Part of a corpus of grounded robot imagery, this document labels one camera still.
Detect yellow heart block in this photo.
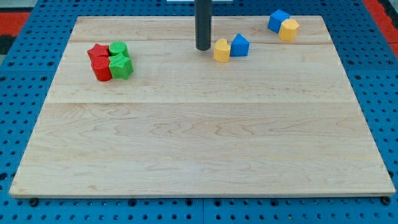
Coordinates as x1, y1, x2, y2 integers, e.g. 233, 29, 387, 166
213, 39, 231, 63

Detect red star block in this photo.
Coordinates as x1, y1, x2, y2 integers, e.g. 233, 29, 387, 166
87, 44, 110, 61

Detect yellow hexagon block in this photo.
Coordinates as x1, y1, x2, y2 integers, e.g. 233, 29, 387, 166
279, 19, 300, 41

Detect red cylinder block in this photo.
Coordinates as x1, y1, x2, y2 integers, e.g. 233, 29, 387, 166
91, 56, 112, 82

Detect blue triangle block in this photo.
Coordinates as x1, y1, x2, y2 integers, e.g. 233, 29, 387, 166
230, 34, 250, 57

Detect green cylinder block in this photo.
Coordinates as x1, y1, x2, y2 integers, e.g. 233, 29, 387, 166
109, 41, 129, 57

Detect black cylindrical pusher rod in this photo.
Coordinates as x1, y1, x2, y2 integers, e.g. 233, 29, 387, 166
194, 0, 212, 51

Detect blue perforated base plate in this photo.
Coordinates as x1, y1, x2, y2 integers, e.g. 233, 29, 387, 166
1, 0, 397, 223

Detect blue cube block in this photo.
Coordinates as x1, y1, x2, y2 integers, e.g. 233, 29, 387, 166
267, 9, 290, 34

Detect wooden board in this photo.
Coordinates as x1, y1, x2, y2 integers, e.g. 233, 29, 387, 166
9, 16, 396, 198

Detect green star block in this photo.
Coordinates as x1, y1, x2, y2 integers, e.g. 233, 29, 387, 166
109, 53, 134, 80

